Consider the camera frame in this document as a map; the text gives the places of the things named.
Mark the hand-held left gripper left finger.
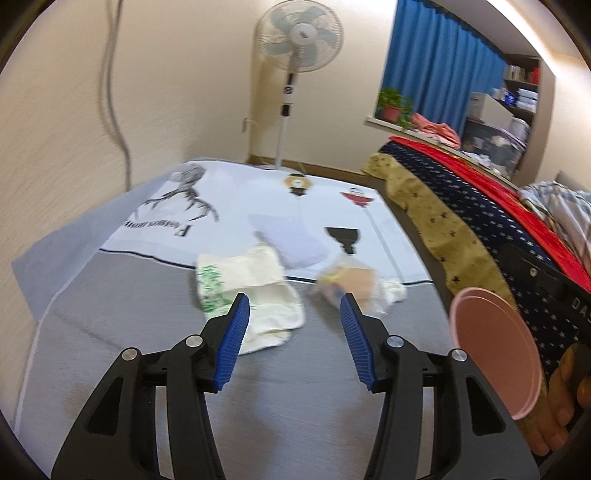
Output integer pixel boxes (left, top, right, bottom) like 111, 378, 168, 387
51, 292, 251, 480

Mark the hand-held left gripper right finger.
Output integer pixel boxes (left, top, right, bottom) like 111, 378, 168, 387
339, 292, 541, 480

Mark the white bag with green print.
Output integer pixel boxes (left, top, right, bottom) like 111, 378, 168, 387
196, 244, 308, 356

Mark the clear bag with brown item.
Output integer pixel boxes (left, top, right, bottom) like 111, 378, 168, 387
316, 258, 385, 317

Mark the pink plastic bowl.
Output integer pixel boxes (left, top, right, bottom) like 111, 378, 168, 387
449, 287, 542, 421

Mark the person's right hand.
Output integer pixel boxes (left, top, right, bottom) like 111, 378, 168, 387
519, 344, 583, 457

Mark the plaid cloth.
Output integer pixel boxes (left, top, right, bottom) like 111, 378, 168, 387
517, 180, 591, 265

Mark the red cloth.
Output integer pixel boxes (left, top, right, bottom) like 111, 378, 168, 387
388, 136, 573, 265

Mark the grey white printed blanket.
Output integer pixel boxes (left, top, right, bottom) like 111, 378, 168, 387
11, 159, 462, 480

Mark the yellow star quilt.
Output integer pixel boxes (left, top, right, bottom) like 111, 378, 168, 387
360, 152, 518, 311

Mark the white tissue paper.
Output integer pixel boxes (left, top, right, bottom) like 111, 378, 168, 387
249, 212, 331, 270

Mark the navy dotted quilt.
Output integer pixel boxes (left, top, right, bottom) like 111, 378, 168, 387
379, 138, 578, 398

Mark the clear storage box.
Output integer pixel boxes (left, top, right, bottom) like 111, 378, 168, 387
462, 117, 528, 179

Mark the white box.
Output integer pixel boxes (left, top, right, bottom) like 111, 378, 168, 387
468, 92, 516, 134

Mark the pink cloth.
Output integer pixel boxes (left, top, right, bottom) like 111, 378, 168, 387
411, 113, 463, 148

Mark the wooden bookshelf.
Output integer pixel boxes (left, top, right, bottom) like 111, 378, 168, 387
501, 53, 542, 126

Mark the wooden windowsill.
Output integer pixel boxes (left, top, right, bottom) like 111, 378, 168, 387
365, 115, 519, 188

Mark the potted green plant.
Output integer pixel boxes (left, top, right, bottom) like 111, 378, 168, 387
376, 88, 414, 128

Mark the blue curtain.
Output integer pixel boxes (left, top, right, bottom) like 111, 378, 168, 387
381, 0, 507, 148

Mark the white standing fan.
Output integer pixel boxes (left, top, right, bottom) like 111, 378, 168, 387
252, 0, 345, 169

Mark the grey wall cable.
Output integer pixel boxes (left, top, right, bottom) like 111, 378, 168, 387
104, 0, 134, 192

